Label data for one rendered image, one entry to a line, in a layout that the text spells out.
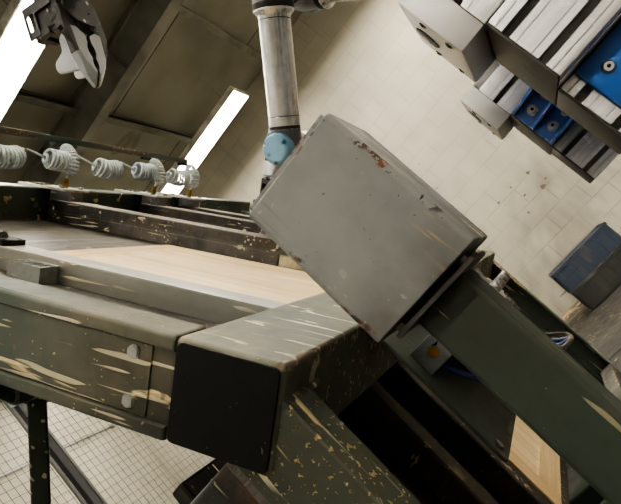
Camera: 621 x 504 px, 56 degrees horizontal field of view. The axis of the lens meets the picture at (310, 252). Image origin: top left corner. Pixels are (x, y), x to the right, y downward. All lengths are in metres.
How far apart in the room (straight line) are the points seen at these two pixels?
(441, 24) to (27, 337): 0.55
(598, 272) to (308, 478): 4.79
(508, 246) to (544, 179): 0.74
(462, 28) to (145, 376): 0.47
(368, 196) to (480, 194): 5.83
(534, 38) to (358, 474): 0.44
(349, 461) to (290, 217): 0.22
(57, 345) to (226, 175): 6.61
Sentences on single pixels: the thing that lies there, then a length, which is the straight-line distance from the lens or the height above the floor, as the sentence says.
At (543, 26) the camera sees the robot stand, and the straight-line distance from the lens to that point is 0.64.
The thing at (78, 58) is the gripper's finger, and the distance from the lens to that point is 0.98.
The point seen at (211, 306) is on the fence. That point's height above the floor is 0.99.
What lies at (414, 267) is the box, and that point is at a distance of 0.49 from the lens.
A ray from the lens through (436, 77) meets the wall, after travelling 6.56.
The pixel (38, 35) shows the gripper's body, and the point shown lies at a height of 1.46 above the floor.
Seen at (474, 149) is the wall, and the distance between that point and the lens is 6.36.
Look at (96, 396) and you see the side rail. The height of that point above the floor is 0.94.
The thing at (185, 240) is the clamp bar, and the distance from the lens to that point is 1.63.
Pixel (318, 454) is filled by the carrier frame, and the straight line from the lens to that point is 0.55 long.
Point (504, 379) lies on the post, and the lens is 0.52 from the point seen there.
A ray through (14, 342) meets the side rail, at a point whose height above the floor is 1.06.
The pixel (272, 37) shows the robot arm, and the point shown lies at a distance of 1.42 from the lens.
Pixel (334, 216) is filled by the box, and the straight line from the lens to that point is 0.50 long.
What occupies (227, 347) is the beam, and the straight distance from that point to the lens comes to 0.57.
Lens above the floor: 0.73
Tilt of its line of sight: 15 degrees up
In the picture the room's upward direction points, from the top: 46 degrees counter-clockwise
